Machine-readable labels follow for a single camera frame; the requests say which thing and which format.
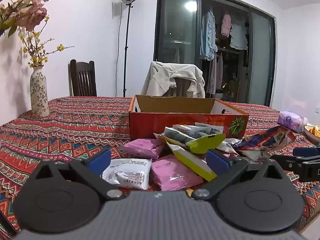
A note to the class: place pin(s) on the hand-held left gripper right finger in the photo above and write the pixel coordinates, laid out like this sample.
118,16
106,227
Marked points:
217,160

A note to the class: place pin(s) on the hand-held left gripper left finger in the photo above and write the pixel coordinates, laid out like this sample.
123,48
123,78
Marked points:
100,160

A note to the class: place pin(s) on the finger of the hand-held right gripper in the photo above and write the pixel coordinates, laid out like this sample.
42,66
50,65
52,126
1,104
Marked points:
287,163
306,152

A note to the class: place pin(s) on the green snack packet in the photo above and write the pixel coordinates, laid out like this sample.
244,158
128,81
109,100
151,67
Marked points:
205,143

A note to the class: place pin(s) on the yellow white snack packet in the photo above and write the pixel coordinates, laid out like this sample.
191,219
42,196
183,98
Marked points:
190,160

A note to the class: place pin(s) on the large red snack bag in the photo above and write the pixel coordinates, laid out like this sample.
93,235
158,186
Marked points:
270,137

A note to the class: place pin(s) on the pink snack packet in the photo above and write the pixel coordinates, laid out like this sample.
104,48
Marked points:
172,172
143,148

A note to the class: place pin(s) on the orange cardboard box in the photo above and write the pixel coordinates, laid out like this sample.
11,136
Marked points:
150,125

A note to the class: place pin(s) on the purple tissue pack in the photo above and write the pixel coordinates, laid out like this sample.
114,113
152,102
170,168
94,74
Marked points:
291,121

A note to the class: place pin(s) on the patterned red tablecloth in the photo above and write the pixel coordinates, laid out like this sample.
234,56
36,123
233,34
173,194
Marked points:
62,130

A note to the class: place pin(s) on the gold foil bag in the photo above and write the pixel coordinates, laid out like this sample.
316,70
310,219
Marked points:
228,86

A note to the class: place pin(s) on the brown wooden chair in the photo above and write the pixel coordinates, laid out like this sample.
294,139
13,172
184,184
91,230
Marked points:
181,87

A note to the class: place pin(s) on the dark wooden chair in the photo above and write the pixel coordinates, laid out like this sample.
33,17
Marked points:
82,80

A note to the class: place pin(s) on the pale pink hanging clothes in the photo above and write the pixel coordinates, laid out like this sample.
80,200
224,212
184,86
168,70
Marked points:
215,75

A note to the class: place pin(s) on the floral ceramic vase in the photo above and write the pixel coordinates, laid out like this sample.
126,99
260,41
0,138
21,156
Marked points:
39,97

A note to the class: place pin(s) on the beige jacket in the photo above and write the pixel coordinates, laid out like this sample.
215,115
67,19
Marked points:
160,80

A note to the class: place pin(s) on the yellow flower branches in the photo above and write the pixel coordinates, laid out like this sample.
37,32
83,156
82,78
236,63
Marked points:
60,47

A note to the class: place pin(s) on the white hanging top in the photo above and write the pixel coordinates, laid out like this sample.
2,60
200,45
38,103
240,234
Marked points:
238,37

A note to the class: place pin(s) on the light blue hanging shirt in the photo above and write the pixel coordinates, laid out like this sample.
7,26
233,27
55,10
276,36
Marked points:
208,35

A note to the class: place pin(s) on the pink hanging garment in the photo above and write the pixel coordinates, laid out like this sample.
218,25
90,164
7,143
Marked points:
226,25

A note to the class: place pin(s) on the black framed sliding glass door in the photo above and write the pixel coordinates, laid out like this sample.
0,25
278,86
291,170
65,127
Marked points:
175,30

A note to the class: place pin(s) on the pink artificial flowers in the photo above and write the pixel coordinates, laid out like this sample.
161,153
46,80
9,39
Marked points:
32,15

